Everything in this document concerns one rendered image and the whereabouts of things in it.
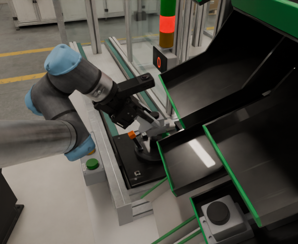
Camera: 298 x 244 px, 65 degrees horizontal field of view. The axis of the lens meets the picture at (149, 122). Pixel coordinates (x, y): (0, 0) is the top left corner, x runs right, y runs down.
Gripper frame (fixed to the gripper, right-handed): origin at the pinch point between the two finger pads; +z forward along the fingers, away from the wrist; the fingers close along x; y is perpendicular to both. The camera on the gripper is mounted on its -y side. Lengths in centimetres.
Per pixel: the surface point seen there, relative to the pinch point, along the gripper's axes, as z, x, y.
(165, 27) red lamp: -10.0, -16.9, -22.2
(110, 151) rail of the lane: 0.8, -5.3, 20.7
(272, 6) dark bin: -37, 41, -21
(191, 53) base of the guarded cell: 64, -95, -35
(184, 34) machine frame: 37, -78, -36
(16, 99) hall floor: 23, -229, 139
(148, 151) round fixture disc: 6.3, 2.3, 10.0
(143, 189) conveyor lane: 4.6, 13.8, 16.5
